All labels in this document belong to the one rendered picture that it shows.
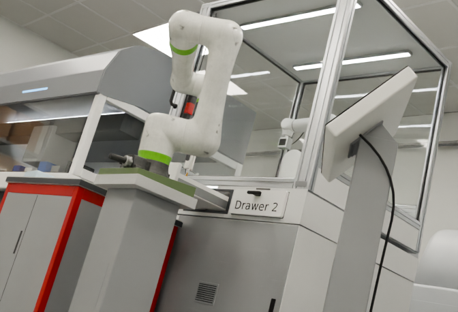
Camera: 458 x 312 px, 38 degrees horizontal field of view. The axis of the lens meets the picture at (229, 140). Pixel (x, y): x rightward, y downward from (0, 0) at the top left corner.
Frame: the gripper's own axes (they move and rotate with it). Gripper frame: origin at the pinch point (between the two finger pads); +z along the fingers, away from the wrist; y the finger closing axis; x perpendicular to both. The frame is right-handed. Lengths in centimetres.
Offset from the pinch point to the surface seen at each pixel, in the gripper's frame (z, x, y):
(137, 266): 50, 25, 31
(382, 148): -2, 98, 8
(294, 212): 13, 43, -23
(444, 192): -103, -65, -349
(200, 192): 11.5, 5.0, -5.8
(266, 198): 8.0, 28.4, -21.1
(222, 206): 13.0, 5.1, -20.6
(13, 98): -42, -182, 1
